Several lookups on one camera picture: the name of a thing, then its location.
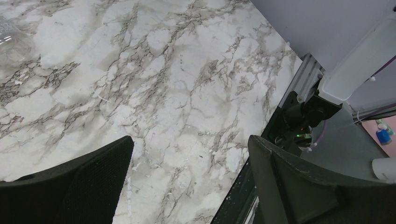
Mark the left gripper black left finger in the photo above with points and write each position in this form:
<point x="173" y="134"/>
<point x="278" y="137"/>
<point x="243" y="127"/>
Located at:
<point x="85" y="190"/>

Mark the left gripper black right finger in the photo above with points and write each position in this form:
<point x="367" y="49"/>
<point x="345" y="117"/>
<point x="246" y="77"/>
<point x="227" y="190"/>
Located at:
<point x="292" y="190"/>

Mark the clear bottle white blue label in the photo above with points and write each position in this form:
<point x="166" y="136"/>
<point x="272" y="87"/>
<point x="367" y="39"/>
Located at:
<point x="16" y="47"/>

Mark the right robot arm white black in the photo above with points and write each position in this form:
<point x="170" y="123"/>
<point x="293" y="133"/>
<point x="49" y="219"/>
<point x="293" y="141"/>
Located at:
<point x="315" y="95"/>

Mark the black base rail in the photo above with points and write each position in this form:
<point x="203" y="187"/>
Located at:
<point x="242" y="198"/>

